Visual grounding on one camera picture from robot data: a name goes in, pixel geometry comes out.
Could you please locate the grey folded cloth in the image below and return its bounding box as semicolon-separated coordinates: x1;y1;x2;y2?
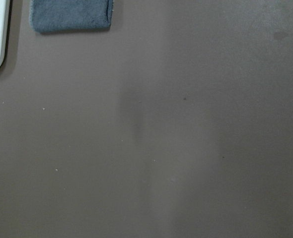
29;0;114;33

